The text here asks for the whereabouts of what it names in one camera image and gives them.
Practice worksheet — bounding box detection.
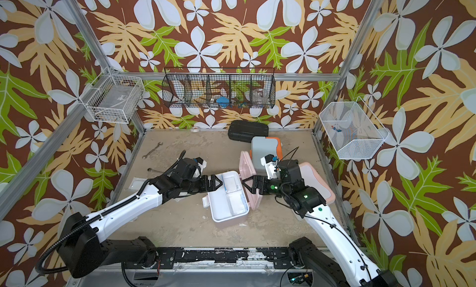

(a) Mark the white gauze packet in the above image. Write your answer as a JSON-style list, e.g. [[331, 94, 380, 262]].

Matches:
[[128, 177, 146, 192], [223, 174, 240, 194], [227, 192, 248, 216]]

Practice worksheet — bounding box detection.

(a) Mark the black hard case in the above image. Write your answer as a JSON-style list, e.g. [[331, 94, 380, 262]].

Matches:
[[228, 120, 269, 143]]

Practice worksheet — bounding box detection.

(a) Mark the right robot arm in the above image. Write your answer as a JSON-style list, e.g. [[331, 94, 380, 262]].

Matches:
[[240, 159, 397, 287]]

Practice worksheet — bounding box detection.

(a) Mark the clear tape roll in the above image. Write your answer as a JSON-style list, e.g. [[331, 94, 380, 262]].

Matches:
[[190, 126, 200, 133]]

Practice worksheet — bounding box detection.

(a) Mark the black wire basket rear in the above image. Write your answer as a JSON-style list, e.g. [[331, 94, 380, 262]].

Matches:
[[160, 67, 276, 109]]

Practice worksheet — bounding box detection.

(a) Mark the pink medicine chest box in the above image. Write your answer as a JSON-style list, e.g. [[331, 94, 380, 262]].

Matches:
[[202, 151, 262, 229]]

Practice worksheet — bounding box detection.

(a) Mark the white wire basket left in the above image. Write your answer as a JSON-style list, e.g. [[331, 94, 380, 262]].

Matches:
[[83, 75, 145, 124]]

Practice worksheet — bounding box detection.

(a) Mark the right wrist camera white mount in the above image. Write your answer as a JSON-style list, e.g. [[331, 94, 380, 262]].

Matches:
[[260, 154, 279, 180]]

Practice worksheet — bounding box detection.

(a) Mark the white mesh basket right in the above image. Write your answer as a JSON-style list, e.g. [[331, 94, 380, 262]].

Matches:
[[319, 98, 390, 161]]

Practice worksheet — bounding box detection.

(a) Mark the grey box orange handle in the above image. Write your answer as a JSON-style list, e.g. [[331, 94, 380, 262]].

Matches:
[[250, 137, 283, 175]]

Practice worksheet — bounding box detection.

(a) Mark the silver open-end wrench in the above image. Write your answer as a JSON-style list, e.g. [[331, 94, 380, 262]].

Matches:
[[142, 142, 163, 159]]

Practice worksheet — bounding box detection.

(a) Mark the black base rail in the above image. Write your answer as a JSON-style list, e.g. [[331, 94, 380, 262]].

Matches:
[[156, 247, 297, 270]]

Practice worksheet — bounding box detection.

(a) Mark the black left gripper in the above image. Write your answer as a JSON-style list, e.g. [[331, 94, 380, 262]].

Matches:
[[181, 173, 224, 193]]

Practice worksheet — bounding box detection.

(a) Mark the blue item in black basket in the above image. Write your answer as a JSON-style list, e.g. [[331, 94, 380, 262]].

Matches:
[[216, 96, 230, 109]]

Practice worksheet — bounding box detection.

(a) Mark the white and salmon first aid box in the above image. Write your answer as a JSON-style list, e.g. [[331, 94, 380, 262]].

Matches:
[[292, 163, 336, 220]]

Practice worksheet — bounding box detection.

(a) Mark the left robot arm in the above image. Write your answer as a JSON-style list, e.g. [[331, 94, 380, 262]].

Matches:
[[35, 153, 223, 278]]

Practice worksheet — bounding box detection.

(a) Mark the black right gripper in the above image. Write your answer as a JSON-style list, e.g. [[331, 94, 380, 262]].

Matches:
[[242, 175, 293, 199]]

